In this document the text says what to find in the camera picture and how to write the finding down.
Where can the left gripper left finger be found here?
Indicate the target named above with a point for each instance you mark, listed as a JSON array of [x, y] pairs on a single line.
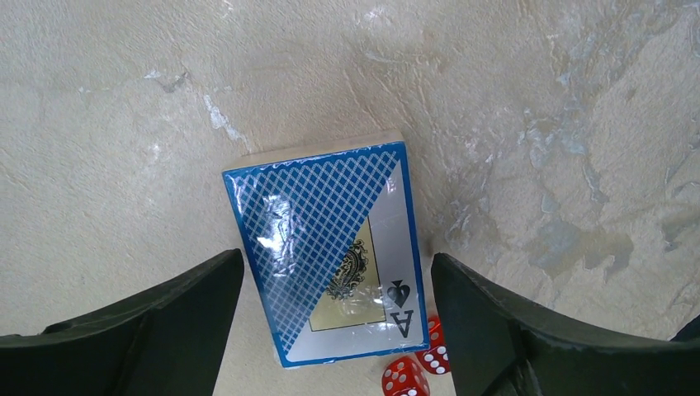
[[167, 340]]

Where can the right red die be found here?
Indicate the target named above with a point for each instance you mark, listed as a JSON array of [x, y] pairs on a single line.
[[435, 359]]

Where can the blue playing card deck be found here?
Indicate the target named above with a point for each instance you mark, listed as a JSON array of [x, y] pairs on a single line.
[[330, 236]]

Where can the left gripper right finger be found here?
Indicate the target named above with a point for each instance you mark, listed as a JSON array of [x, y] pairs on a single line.
[[500, 343]]

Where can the red die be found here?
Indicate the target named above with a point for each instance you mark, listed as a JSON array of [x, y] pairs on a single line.
[[404, 377], [435, 359]]

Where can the left red die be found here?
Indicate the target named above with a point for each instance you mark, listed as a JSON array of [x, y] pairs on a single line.
[[404, 377]]

